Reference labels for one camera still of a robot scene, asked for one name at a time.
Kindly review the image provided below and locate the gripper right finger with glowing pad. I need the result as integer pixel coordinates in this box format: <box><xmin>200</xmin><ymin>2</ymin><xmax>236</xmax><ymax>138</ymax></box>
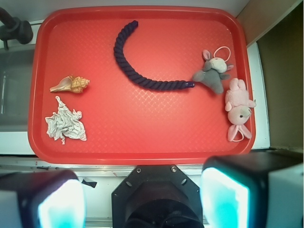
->
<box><xmin>200</xmin><ymin>151</ymin><xmax>304</xmax><ymax>228</ymax></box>

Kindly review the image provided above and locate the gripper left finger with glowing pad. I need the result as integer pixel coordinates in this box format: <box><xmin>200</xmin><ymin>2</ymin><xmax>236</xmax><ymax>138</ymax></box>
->
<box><xmin>0</xmin><ymin>170</ymin><xmax>86</xmax><ymax>228</ymax></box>

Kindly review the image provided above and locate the crumpled white paper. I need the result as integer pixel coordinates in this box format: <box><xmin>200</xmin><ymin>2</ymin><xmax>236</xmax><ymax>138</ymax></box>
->
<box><xmin>45</xmin><ymin>95</ymin><xmax>87</xmax><ymax>145</ymax></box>

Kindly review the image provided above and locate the orange conch seashell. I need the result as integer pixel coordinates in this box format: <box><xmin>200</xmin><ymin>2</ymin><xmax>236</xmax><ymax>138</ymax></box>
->
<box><xmin>50</xmin><ymin>75</ymin><xmax>90</xmax><ymax>94</ymax></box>

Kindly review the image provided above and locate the red plastic tray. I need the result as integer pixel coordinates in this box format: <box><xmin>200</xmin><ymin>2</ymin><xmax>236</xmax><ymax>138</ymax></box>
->
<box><xmin>28</xmin><ymin>6</ymin><xmax>254</xmax><ymax>165</ymax></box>

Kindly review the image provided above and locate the stainless steel sink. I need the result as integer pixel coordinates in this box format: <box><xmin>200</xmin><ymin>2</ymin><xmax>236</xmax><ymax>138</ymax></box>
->
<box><xmin>0</xmin><ymin>45</ymin><xmax>35</xmax><ymax>132</ymax></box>

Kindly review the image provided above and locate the brown cardboard box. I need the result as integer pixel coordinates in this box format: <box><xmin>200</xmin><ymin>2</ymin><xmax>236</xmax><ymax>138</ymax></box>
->
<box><xmin>257</xmin><ymin>2</ymin><xmax>304</xmax><ymax>152</ymax></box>

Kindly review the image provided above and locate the pink plush bunny keychain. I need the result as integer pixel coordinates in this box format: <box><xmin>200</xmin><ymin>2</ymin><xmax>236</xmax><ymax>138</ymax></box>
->
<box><xmin>225</xmin><ymin>78</ymin><xmax>256</xmax><ymax>142</ymax></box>

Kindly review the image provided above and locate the grey plush bunny keychain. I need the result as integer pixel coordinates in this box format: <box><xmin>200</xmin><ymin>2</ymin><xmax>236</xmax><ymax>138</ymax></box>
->
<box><xmin>192</xmin><ymin>46</ymin><xmax>234</xmax><ymax>94</ymax></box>

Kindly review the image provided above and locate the dark purple twisted rope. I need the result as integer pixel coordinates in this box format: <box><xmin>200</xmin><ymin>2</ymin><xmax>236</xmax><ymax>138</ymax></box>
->
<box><xmin>113</xmin><ymin>20</ymin><xmax>196</xmax><ymax>92</ymax></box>

